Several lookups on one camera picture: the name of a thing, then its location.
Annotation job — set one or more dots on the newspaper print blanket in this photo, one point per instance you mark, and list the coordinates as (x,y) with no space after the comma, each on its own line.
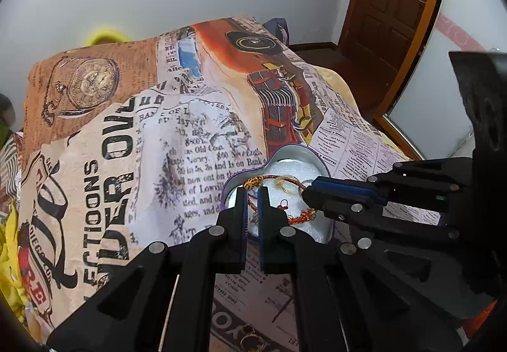
(130,143)

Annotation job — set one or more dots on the yellow round cushion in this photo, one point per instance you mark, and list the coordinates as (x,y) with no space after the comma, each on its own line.
(105,36)

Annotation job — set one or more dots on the dark green pillow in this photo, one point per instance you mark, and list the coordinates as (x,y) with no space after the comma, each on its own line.
(7,114)

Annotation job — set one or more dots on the brown wooden door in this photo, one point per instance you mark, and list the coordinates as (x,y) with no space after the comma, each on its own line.
(378,43)

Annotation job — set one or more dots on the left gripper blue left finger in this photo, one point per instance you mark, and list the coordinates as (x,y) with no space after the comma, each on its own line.
(233,243)

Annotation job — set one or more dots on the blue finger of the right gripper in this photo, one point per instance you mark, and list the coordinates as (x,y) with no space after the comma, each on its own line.
(345,190)
(338,210)

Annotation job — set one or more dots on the purple heart-shaped tin box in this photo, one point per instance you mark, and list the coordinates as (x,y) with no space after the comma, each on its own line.
(286,175)

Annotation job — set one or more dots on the dark blue bag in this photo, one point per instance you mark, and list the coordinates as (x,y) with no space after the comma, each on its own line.
(278,27)

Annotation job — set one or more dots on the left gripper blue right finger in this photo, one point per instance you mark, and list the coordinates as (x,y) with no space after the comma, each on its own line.
(275,235)

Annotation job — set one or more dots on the white sliding wardrobe door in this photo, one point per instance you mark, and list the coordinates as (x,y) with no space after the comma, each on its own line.
(430,113)

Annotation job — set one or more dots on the yellow cloth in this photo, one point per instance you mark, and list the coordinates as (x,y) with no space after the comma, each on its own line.
(11,278)

